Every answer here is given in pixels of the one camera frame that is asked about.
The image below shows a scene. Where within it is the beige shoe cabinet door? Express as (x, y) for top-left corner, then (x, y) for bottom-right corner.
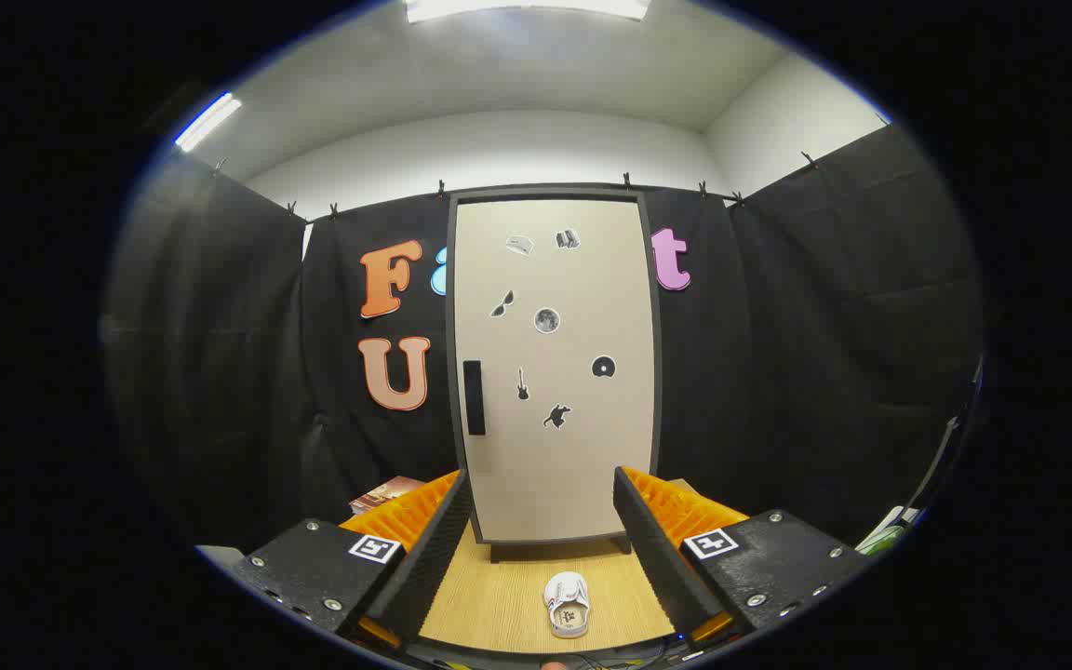
(453, 198), (657, 545)

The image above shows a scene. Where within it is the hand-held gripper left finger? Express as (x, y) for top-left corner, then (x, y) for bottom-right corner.
(222, 468), (476, 652)

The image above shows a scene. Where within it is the narrow ceiling light strip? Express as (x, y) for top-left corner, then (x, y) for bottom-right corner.
(173, 92), (244, 153)

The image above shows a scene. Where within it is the white canvas shoe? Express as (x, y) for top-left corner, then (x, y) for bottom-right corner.
(543, 571), (591, 639)

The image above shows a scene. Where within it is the grey shoe cabinet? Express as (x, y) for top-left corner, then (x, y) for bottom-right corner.
(446, 186), (663, 564)

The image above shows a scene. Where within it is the brown cover book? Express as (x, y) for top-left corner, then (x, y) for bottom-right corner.
(348, 476), (427, 516)

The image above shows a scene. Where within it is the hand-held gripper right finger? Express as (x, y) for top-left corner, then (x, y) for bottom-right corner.
(611, 465), (873, 653)

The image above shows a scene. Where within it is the black backdrop cloth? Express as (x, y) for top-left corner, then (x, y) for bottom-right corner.
(103, 126), (984, 550)

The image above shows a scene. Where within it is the wide ceiling light panel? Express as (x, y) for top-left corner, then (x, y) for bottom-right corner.
(404, 0), (652, 24)

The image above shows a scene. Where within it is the row of black clips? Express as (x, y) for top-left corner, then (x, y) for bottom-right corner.
(210, 149), (821, 220)

